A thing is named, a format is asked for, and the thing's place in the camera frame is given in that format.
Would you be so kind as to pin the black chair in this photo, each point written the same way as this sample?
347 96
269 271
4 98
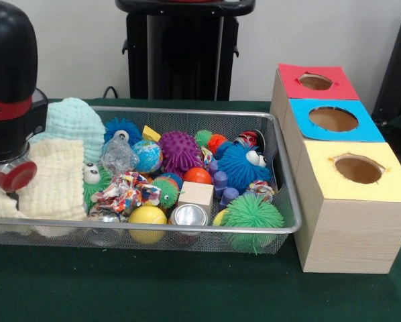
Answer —
398 74

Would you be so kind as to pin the pale wooden cube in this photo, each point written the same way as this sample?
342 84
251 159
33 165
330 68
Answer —
196 196

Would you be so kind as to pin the small silver can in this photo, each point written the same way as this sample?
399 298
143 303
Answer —
188 215

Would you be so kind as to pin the mint green cloth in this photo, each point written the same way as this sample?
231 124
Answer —
73 124

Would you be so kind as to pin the plain green spiky ball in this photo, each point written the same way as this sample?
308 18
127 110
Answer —
254 215

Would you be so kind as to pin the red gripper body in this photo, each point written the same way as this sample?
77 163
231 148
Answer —
18 178

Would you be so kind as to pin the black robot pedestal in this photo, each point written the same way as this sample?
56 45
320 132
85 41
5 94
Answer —
180 54

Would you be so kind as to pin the blue globe ball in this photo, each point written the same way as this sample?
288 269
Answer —
147 156

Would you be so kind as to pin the pale yellow cloth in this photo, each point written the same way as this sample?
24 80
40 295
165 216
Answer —
53 181

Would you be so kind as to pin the dark blue spiky ball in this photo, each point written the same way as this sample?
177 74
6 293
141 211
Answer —
239 169

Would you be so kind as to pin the colourful patterned cloth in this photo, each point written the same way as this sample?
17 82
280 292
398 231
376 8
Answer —
127 191

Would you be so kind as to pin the yellow ball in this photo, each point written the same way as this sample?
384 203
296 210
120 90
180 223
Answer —
147 216

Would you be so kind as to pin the small green orange spiky ball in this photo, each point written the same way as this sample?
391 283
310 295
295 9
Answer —
165 191

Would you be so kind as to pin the wooden box three holes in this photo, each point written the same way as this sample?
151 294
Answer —
351 221

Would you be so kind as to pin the purple spiky toy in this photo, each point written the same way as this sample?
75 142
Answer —
179 151

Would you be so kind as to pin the green spiky ball with eyes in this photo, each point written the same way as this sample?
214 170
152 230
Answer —
93 189

